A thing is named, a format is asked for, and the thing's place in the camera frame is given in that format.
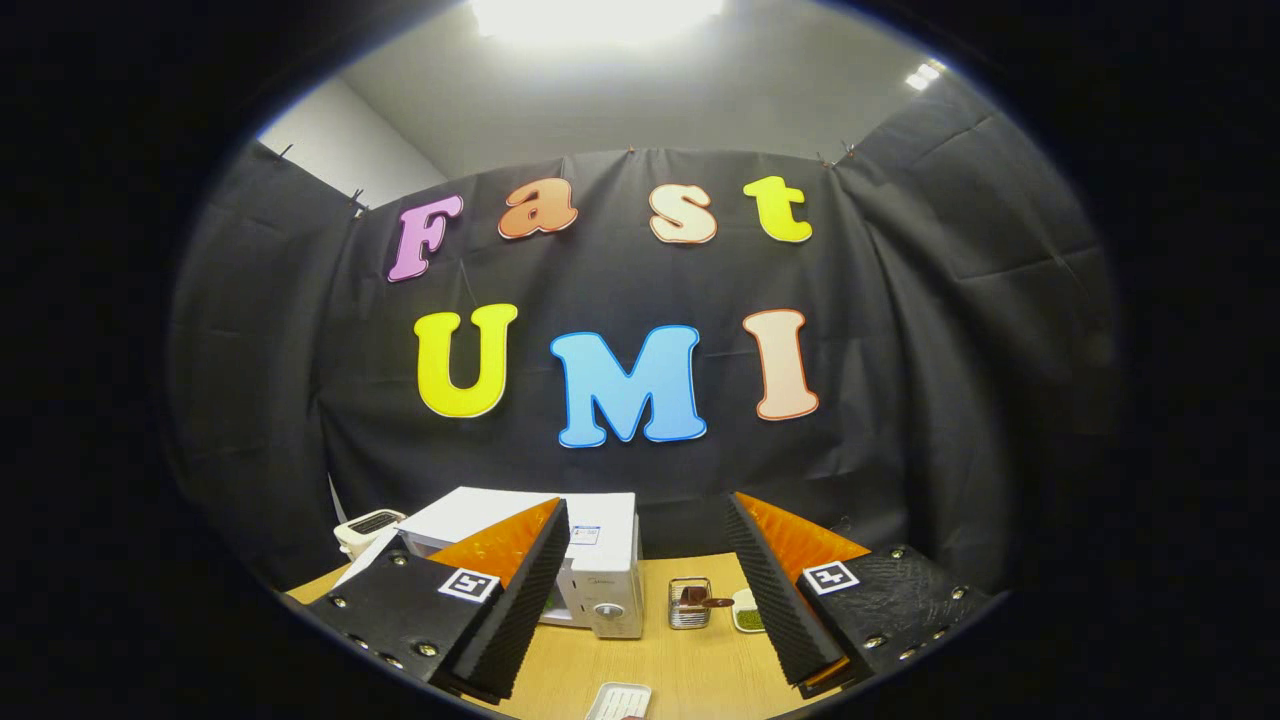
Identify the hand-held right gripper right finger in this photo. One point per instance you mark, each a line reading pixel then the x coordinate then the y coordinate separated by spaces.
pixel 775 600

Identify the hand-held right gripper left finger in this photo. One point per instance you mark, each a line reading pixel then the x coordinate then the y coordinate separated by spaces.
pixel 505 610

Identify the white microwave oven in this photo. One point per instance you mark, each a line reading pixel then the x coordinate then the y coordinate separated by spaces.
pixel 600 580

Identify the white divided grain dish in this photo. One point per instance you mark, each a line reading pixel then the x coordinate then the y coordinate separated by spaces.
pixel 745 612

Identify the brown scoop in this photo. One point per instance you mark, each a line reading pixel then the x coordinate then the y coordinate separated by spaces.
pixel 700 598

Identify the small white ribbed tray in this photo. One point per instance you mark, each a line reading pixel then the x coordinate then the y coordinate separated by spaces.
pixel 615 700

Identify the white toaster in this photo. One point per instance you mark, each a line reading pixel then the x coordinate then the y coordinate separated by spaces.
pixel 365 530

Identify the black backdrop cloth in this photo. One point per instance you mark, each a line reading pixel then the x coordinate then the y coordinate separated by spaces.
pixel 900 320

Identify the small ceiling light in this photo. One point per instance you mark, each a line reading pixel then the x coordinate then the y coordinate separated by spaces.
pixel 922 76

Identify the large ceiling light panel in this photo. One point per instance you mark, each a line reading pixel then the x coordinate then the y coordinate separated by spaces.
pixel 600 20

